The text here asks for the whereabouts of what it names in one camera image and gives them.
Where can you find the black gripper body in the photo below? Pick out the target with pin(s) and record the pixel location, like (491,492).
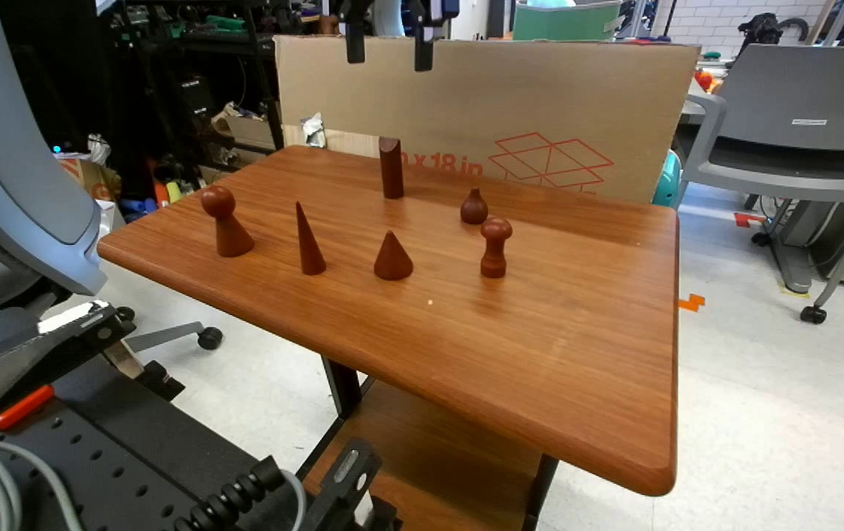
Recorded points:
(396,8)

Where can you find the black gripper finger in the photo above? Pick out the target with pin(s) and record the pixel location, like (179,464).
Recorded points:
(423,49)
(355,42)

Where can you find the dark red wooden cylinder block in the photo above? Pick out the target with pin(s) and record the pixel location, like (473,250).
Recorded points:
(390,169)

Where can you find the large brown cardboard sheet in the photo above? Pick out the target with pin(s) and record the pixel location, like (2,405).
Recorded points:
(579,107)

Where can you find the small round red wooden piece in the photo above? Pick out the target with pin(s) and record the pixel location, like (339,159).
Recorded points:
(473,207)

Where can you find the tall thin red wooden cone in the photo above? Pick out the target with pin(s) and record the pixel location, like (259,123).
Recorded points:
(309,247)

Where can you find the slim red wooden pawn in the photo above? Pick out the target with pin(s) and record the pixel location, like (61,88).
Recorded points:
(495,250)

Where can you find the short wide red wooden cone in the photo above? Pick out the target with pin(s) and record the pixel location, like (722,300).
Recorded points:
(395,262)

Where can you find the red wooden pawn wide base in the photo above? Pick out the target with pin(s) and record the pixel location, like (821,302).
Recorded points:
(227,226)

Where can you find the teal round object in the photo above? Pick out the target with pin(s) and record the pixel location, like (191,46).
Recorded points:
(668,179)

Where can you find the brown wooden table top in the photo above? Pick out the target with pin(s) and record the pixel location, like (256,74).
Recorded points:
(501,356)

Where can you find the black table leg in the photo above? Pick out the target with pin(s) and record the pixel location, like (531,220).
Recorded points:
(345,387)

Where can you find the blue grey office chair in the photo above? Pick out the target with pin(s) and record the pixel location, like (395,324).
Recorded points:
(11,179)

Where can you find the grey chair with armrests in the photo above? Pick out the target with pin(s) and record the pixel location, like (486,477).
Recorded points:
(796,128)

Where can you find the wooden lower table shelf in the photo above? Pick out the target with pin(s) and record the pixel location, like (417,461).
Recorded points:
(423,461)

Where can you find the orange black bar clamp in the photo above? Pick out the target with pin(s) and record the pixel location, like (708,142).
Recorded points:
(13,409)

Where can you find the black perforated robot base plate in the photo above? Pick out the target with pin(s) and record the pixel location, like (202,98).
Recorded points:
(137,461)

